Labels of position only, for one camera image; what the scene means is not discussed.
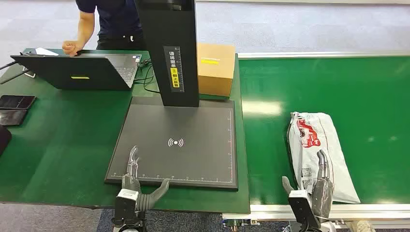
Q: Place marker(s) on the person's right hand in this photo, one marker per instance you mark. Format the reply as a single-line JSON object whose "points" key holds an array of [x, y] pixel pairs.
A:
{"points": [[72, 48]]}

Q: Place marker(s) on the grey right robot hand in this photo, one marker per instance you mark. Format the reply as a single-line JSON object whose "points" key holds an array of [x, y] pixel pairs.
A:
{"points": [[323, 198]]}

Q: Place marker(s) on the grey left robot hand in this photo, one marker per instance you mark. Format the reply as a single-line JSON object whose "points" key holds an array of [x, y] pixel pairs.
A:
{"points": [[131, 182]]}

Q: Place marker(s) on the white red-printed poly mailer package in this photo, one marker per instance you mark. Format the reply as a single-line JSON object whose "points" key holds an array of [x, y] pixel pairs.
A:
{"points": [[336, 147]]}

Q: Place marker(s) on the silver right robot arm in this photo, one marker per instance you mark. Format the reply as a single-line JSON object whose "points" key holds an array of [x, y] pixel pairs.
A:
{"points": [[309, 229]]}

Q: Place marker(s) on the person's right forearm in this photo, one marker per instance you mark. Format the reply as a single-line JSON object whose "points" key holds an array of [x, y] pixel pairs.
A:
{"points": [[85, 30]]}

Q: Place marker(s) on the black inbound scanner machine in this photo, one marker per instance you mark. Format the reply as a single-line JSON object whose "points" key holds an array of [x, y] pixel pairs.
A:
{"points": [[179, 153]]}

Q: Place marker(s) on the green conveyor belt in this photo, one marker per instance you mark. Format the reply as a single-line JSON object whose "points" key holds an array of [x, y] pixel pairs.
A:
{"points": [[352, 93]]}

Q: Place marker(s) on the brown cardboard box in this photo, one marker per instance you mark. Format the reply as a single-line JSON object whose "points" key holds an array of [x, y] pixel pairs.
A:
{"points": [[214, 76]]}

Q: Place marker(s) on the black laptop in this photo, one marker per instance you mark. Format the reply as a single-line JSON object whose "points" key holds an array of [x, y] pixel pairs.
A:
{"points": [[64, 72]]}

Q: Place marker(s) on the white paper sheet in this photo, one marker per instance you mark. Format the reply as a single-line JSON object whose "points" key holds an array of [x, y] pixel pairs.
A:
{"points": [[46, 52]]}

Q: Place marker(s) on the white textured object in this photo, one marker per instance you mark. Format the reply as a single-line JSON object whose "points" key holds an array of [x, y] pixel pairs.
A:
{"points": [[362, 226]]}

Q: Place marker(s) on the person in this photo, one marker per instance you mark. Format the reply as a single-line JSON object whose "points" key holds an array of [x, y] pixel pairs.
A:
{"points": [[118, 19]]}

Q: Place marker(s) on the green table mat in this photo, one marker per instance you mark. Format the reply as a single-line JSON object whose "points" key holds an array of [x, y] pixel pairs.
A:
{"points": [[70, 134]]}

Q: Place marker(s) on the black rounded object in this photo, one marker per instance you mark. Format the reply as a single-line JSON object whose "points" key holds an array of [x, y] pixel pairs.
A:
{"points": [[4, 139]]}

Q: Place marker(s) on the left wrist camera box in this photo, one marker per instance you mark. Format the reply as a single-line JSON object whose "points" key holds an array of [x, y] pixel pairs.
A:
{"points": [[126, 205]]}

